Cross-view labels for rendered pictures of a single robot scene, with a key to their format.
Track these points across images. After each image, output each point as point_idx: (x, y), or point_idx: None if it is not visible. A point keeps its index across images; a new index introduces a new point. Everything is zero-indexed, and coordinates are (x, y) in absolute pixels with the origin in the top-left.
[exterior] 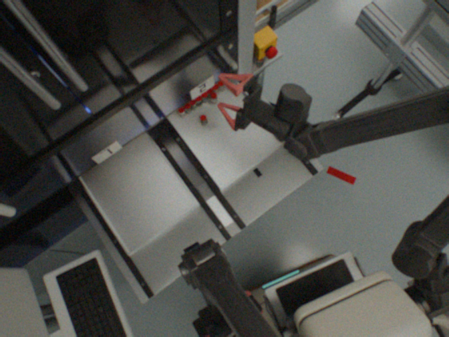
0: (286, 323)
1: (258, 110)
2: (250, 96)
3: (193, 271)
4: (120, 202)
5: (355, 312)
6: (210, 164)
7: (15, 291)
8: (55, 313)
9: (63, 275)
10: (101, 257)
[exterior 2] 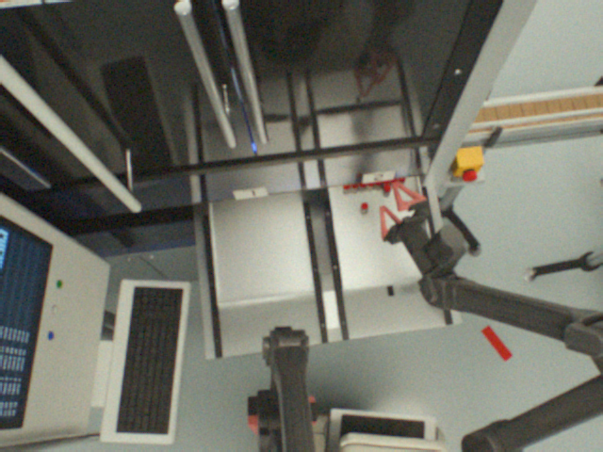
0: (334, 450)
1: (413, 235)
2: (411, 218)
3: (273, 348)
4: (236, 248)
5: None
6: (347, 257)
7: (92, 281)
8: (116, 323)
9: (143, 289)
10: (188, 292)
